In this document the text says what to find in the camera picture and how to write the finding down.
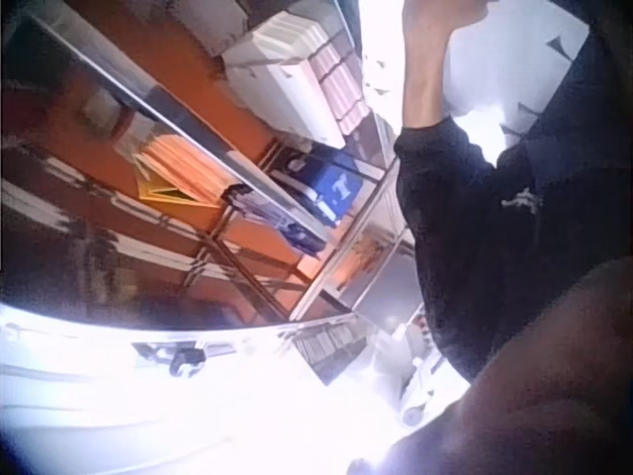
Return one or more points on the person's left hand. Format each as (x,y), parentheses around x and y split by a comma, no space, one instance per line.
(437,17)

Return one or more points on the white sheet with black clips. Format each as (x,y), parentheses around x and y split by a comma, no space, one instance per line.
(499,64)

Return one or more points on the stack of pink boxes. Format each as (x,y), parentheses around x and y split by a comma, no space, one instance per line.
(341,84)

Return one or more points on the blue box with white print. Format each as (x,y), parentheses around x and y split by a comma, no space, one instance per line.
(331,190)

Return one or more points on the metal storage shelf rack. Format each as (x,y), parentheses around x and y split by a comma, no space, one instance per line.
(207,198)

